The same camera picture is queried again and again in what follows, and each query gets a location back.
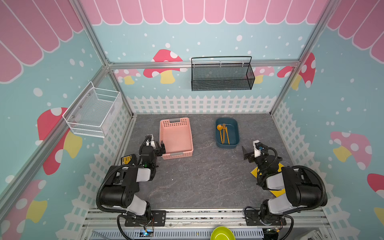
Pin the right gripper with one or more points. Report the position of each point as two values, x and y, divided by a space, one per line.
250 154

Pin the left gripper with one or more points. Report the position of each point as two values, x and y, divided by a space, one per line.
157 147

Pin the orange plastic knife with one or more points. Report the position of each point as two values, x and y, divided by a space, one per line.
227 134

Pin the orange plastic spoon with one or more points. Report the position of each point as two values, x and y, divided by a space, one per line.
220 128

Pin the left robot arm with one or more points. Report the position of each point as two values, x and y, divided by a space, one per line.
118 191

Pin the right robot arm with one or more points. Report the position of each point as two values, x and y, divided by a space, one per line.
304 188

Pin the black yellow tool case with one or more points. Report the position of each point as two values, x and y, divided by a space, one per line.
129 160

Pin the pink plastic basket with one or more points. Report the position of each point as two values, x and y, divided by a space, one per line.
176 134

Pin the teal plastic tub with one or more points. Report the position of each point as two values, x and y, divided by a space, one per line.
229 137

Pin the green bowl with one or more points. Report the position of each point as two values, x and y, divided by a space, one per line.
222 233

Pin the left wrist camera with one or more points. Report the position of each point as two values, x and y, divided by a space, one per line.
150 141

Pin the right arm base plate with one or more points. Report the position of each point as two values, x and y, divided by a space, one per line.
257 217

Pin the white wire wall basket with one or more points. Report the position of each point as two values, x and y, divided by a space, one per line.
93 112

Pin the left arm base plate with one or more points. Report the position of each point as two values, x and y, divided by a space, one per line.
155 219

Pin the black mesh wall basket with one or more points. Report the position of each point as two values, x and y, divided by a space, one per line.
227 73

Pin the aluminium front rail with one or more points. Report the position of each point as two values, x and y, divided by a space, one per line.
207 218

